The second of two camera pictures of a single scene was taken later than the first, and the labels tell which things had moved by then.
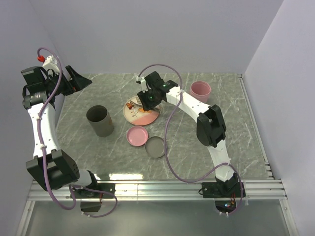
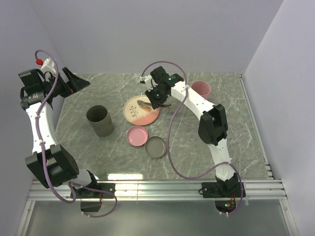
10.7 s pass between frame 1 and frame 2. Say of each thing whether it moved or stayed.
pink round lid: stayed
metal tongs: moved
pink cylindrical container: stayed
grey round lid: stayed
